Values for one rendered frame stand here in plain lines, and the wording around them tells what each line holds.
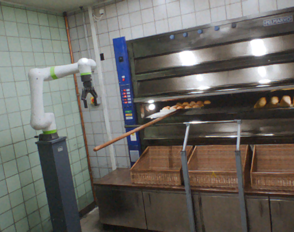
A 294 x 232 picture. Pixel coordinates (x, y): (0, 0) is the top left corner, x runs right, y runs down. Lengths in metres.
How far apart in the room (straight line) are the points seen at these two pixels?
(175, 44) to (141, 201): 1.69
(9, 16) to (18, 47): 0.31
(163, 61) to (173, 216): 1.62
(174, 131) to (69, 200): 1.32
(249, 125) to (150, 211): 1.32
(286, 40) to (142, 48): 1.48
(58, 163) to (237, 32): 2.10
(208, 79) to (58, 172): 1.73
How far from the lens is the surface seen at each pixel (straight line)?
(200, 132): 3.15
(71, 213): 2.98
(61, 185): 2.83
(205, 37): 3.08
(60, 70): 2.66
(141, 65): 3.33
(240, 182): 2.57
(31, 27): 3.54
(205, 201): 2.79
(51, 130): 2.77
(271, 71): 2.96
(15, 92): 3.24
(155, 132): 3.35
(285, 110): 2.98
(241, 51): 2.98
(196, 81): 3.09
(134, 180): 3.07
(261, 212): 2.72
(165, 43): 3.22
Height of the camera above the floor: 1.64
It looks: 7 degrees down
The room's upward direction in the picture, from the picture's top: 8 degrees counter-clockwise
